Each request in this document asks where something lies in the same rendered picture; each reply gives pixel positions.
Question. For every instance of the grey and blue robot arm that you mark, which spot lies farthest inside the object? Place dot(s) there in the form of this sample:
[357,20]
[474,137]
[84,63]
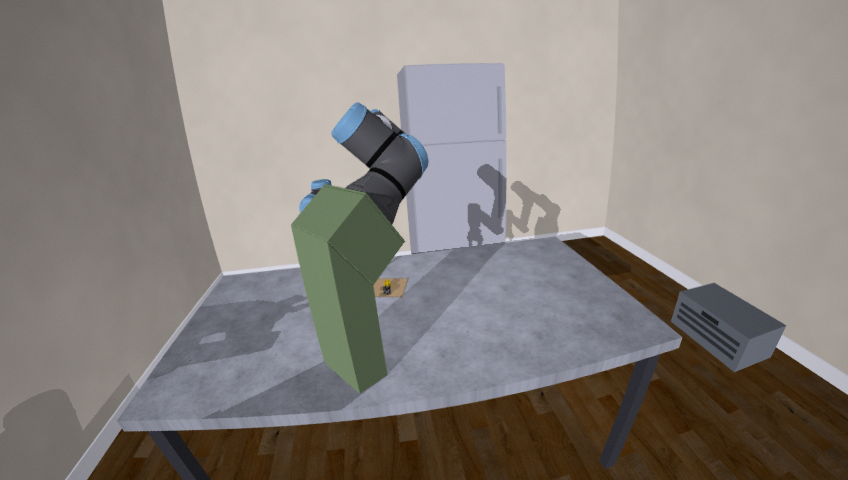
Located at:
[396,162]

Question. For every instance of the tan flat mat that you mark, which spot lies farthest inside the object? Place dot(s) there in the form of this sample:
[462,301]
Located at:
[397,287]

